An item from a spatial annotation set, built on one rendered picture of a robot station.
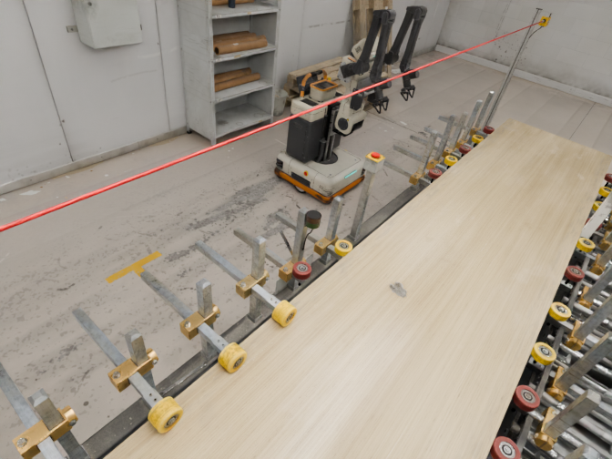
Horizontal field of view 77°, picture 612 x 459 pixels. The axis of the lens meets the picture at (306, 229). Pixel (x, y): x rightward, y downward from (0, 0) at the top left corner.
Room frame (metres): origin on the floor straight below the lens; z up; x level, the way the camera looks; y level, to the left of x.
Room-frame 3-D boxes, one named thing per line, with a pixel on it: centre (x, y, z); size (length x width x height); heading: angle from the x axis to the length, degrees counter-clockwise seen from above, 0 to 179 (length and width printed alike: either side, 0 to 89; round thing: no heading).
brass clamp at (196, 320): (0.78, 0.31, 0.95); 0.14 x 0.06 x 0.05; 146
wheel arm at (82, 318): (0.60, 0.51, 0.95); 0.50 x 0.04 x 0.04; 56
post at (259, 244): (1.01, 0.16, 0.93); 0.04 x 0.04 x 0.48; 56
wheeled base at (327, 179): (3.24, -0.05, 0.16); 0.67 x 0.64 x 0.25; 56
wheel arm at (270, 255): (1.26, 0.15, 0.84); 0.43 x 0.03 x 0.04; 56
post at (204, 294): (0.80, 0.30, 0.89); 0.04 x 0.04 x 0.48; 56
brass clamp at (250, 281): (0.99, 0.17, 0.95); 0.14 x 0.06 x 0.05; 146
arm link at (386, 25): (2.81, -0.31, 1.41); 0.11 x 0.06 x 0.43; 145
